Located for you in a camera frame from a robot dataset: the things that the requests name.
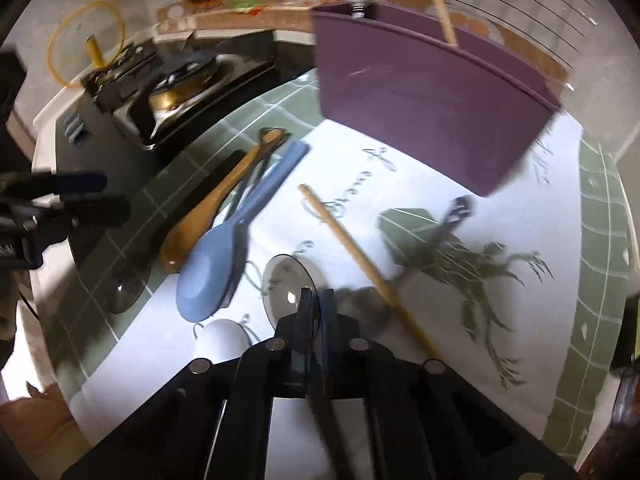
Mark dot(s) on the thin metal handled utensil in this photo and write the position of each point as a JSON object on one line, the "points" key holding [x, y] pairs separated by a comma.
{"points": [[255, 169]]}

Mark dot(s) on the wooden rice spoon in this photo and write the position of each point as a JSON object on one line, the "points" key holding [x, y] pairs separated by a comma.
{"points": [[185, 234]]}

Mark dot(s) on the green checkered table mat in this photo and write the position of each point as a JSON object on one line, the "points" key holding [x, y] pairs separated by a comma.
{"points": [[525, 301]]}

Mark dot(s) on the wooden chopstick in holder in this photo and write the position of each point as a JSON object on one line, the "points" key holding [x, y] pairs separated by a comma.
{"points": [[445, 23]]}

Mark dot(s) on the purple plastic utensil holder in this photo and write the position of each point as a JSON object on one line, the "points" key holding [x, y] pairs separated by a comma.
{"points": [[470, 111]]}

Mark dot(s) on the white ceramic spoon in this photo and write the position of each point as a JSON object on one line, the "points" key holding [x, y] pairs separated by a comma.
{"points": [[219, 341]]}

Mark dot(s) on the blue plastic rice spoon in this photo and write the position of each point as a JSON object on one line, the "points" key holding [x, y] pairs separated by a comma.
{"points": [[214, 267]]}

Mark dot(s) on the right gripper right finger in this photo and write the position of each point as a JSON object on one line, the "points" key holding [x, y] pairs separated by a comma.
{"points": [[334, 358]]}

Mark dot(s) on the wooden chopstick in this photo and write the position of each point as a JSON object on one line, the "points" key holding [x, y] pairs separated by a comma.
{"points": [[372, 273], [445, 23]]}

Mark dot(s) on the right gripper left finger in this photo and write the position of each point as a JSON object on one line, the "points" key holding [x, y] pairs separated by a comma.
{"points": [[305, 335]]}

